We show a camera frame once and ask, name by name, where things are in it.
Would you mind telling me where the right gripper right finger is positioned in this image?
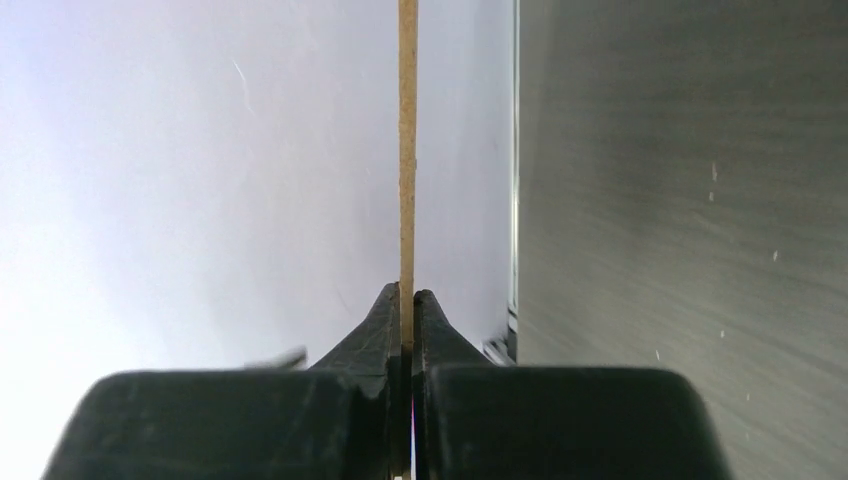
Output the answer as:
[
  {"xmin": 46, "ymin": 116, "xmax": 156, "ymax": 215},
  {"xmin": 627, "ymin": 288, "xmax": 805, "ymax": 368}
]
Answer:
[{"xmin": 412, "ymin": 290, "xmax": 732, "ymax": 480}]

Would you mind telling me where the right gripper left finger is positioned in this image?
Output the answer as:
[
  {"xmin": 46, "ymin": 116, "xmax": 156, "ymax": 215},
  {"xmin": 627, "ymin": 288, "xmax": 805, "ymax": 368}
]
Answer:
[{"xmin": 45, "ymin": 283, "xmax": 402, "ymax": 480}]

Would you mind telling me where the brown backing board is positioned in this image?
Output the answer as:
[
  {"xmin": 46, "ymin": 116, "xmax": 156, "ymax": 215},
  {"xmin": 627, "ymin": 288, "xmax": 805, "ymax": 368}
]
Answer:
[{"xmin": 397, "ymin": 0, "xmax": 421, "ymax": 480}]

